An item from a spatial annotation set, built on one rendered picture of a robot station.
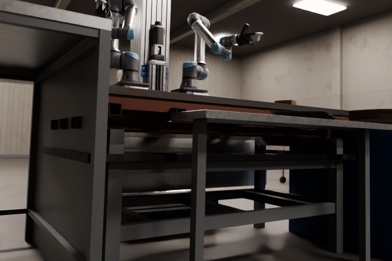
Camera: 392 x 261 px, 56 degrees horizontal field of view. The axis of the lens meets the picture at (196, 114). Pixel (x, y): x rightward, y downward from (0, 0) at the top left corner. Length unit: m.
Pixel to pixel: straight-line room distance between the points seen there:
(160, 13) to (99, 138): 1.99
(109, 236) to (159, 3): 2.09
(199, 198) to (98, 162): 0.41
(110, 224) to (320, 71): 11.00
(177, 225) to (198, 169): 0.35
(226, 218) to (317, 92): 10.48
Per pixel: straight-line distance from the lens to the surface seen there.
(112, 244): 1.56
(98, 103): 1.29
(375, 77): 10.97
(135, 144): 2.38
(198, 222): 1.46
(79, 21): 1.32
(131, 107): 1.53
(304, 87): 12.53
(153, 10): 3.12
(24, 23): 1.28
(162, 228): 1.65
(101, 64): 1.31
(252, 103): 1.88
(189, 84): 2.91
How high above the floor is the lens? 0.64
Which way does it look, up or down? 4 degrees up
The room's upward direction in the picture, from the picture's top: 2 degrees clockwise
